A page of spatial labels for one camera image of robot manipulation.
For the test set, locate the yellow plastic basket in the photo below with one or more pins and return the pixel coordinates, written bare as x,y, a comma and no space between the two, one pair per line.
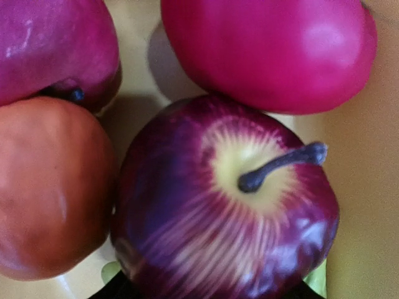
362,135

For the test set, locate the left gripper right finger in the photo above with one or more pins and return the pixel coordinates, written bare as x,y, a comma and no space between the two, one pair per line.
303,291

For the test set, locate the red fruit with stem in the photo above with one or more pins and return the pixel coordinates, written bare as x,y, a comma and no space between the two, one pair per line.
65,49

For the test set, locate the green plush vegetable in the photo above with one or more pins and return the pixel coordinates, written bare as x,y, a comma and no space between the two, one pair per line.
316,279

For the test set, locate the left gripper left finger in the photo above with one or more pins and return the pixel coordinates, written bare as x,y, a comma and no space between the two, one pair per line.
119,287

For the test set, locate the dark purple plush fruit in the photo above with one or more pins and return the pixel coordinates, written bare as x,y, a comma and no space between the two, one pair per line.
219,200

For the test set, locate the red plush tomato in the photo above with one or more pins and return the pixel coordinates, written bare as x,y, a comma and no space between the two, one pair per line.
291,57

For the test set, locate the orange plush fruit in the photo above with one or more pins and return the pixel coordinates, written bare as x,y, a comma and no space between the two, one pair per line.
58,177

